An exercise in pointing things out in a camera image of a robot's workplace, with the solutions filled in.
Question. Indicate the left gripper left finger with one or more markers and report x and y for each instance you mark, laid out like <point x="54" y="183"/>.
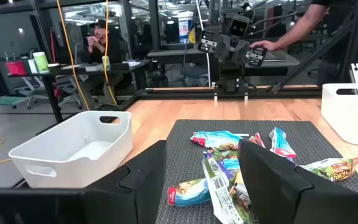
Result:
<point x="135" y="186"/>

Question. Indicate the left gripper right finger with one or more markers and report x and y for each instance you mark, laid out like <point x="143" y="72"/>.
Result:
<point x="269" y="186"/>

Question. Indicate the white tape strip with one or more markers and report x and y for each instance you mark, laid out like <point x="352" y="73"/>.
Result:
<point x="241" y="134"/>

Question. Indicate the person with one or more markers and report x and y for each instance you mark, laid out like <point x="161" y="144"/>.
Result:
<point x="294" y="31"/>
<point x="104" y="49"/>

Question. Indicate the grey desk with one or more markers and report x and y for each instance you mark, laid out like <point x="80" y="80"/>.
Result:
<point x="172" y="56"/>
<point x="284" y="67"/>

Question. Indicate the green floor mat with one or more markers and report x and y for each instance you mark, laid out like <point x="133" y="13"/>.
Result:
<point x="9" y="100"/>

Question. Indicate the white plastic bin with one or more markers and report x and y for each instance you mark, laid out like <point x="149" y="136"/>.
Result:
<point x="350" y="118"/>

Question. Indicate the white bracket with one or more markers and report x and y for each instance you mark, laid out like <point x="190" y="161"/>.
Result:
<point x="356" y="73"/>

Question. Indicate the pile of snack packets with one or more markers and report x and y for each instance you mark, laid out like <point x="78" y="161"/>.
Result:
<point x="221" y="189"/>

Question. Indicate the white papers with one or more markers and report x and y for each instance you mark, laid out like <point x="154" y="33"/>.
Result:
<point x="131" y="63"/>

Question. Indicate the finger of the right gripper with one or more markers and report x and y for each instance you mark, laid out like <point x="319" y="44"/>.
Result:
<point x="240" y="51"/>
<point x="223" y="48"/>

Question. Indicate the red container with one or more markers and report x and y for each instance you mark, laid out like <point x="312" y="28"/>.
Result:
<point x="15" y="68"/>

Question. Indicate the green silver granola bar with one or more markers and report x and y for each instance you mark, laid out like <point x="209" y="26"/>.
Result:
<point x="334" y="169"/>

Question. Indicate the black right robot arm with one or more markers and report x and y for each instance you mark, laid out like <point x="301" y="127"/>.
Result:
<point x="230" y="77"/>

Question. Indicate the person's hand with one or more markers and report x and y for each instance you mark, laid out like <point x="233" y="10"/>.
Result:
<point x="264" y="45"/>

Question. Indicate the dark grey woven mat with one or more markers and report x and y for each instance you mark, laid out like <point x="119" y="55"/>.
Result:
<point x="185" y="149"/>

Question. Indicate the light grey plastic bin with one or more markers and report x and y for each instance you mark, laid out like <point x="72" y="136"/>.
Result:
<point x="73" y="168"/>

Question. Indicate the green white canister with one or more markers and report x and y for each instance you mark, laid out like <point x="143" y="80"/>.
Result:
<point x="41" y="62"/>

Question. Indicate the black desk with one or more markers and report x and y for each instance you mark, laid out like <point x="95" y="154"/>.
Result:
<point x="73" y="71"/>

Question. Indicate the office chair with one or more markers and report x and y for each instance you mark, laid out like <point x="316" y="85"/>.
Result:
<point x="70" y="93"/>
<point x="30" y="93"/>

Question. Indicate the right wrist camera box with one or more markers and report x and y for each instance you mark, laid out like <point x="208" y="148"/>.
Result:
<point x="238" y="28"/>

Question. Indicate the pale yellow cup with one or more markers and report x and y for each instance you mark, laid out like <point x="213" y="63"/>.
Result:
<point x="106" y="62"/>

